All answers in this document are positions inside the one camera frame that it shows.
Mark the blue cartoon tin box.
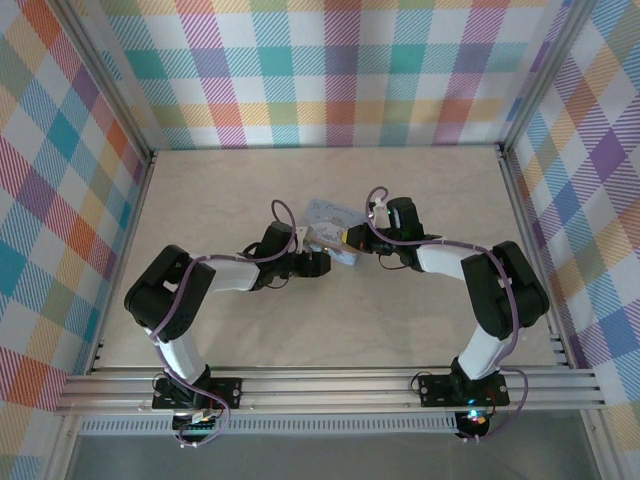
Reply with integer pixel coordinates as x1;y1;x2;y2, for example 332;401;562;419
301;197;365;267

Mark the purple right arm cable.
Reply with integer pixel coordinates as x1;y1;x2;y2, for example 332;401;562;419
366;185;530;444

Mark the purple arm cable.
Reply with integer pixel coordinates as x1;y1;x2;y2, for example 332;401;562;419
152;199;297;449
366;185;530;444

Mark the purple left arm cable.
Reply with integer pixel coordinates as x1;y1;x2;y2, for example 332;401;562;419
152;199;297;449

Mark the aluminium side rail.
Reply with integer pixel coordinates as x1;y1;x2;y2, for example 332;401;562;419
87;152;157;375
497;149;579;370

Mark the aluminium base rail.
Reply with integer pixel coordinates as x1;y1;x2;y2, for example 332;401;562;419
54;366;609;416

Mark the grey slotted cable duct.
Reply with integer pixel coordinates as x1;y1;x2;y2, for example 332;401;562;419
79;412;459;435

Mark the aluminium corner post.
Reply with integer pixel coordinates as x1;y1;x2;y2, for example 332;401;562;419
58;0;157;164
498;0;597;157

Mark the aluminium frame leg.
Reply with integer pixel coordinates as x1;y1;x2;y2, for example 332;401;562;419
581;409;615;480
46;413;84;480

